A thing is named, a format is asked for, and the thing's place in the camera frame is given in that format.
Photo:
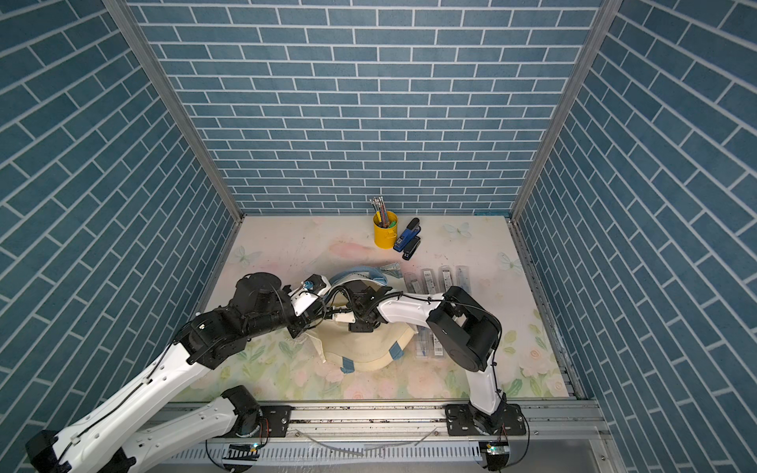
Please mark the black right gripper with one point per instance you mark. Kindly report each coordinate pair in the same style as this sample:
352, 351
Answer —
357, 327

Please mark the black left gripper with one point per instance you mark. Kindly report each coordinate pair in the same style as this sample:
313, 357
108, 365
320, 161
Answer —
299, 327

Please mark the cream canvas tote bag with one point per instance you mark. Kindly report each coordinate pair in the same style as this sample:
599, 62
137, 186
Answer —
364, 351

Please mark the clear compass set case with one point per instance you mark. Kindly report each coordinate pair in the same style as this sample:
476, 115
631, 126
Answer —
429, 281

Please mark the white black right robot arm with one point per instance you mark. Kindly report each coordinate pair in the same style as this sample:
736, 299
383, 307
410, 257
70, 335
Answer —
469, 335

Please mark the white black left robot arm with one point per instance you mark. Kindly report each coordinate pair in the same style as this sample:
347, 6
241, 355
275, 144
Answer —
97, 442

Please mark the black stapler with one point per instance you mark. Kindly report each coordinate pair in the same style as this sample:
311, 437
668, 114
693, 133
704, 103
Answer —
411, 248

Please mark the yellow pencil cup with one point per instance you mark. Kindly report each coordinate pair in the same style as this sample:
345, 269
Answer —
385, 238

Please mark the blue stapler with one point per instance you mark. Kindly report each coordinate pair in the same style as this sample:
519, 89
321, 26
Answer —
411, 231

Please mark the pencils in cup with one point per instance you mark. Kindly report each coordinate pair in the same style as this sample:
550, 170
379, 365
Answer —
380, 207

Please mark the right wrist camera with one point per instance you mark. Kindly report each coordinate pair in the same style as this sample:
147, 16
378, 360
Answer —
344, 317

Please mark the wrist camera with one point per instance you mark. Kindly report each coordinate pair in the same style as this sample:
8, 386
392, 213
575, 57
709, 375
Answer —
344, 317
310, 296

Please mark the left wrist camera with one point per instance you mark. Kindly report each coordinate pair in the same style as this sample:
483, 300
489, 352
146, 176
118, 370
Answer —
310, 296

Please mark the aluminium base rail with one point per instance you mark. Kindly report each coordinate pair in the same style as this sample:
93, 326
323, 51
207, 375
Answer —
563, 435

